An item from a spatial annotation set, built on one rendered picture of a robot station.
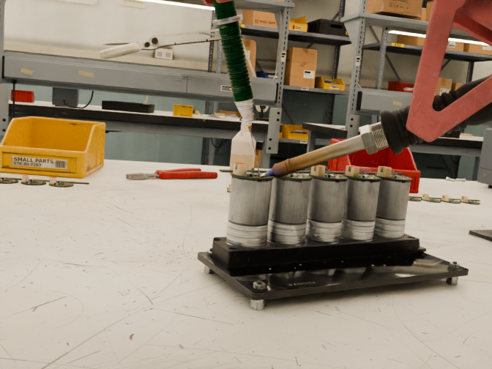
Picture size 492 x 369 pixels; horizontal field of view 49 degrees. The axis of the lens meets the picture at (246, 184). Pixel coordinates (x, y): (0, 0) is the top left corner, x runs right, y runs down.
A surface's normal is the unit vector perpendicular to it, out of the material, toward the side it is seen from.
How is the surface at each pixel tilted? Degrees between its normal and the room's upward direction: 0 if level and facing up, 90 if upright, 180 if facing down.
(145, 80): 90
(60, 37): 90
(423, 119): 98
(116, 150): 90
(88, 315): 0
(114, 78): 90
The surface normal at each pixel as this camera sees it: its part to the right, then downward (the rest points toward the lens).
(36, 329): 0.09, -0.98
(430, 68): -0.39, 0.32
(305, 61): 0.11, 0.12
